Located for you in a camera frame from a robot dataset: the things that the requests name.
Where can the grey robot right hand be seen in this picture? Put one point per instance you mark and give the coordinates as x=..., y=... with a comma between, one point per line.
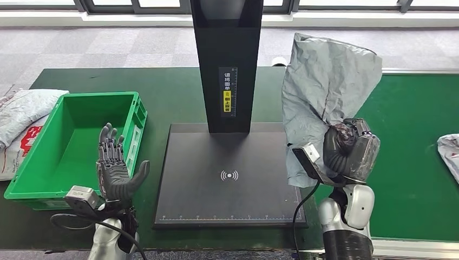
x=355, y=154

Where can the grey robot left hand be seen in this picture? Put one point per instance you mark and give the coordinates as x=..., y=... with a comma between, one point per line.
x=113, y=179

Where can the plain grey poly parcel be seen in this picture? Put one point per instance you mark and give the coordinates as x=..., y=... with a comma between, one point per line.
x=322, y=82

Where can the white parcel with torn label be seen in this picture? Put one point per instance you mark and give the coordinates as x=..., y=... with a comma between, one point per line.
x=450, y=154

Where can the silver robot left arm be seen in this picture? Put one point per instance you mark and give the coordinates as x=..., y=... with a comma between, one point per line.
x=104, y=240

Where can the green conveyor belt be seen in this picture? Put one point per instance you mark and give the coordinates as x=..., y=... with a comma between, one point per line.
x=412, y=107

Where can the black inbound scanner machine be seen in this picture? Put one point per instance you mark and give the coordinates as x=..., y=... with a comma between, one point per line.
x=229, y=201

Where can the white conveyor roller end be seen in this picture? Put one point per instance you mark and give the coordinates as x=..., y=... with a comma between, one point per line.
x=278, y=61

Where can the green plastic crate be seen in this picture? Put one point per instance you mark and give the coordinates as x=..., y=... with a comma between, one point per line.
x=71, y=154

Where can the grey poly bag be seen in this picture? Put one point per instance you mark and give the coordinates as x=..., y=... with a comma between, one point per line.
x=25, y=111

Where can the black yellow instruction sticker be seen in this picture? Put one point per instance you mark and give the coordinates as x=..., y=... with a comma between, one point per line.
x=227, y=104

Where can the white window sill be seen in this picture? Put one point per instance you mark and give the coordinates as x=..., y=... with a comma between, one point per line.
x=107, y=19

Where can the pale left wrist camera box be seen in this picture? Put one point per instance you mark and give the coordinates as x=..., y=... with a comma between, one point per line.
x=81, y=197

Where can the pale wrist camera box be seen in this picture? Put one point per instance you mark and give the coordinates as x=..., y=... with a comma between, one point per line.
x=310, y=161
x=81, y=197

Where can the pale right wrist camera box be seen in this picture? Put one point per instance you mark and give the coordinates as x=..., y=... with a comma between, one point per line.
x=310, y=161

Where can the dark window frame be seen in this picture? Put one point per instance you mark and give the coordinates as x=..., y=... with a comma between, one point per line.
x=161, y=10

